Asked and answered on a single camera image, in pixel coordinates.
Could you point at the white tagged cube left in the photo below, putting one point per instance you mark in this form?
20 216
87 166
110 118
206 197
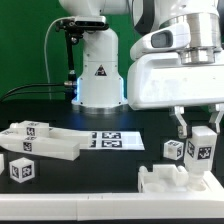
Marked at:
22 170

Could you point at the white part at left edge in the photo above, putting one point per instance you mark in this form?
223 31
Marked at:
1 163

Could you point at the white tagged chair part rear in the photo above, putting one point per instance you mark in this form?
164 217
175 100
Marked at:
41 129

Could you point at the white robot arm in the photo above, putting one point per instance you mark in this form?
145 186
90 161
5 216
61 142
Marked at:
191 28

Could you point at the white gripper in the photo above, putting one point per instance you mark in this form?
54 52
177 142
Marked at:
160 81

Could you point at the white L-shaped fence frame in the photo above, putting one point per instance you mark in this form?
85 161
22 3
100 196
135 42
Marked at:
116 206

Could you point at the black camera on stand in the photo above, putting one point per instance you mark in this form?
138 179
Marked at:
74 28

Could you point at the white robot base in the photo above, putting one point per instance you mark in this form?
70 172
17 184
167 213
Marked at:
100 88

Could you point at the white chair seat part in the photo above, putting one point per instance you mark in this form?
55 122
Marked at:
169 178

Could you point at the paper sheet with tags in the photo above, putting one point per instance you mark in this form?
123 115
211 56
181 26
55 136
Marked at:
114 140

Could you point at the small white tagged cube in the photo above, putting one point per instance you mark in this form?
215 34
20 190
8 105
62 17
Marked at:
173 149

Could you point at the long white chair back part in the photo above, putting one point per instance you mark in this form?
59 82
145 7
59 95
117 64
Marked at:
41 146

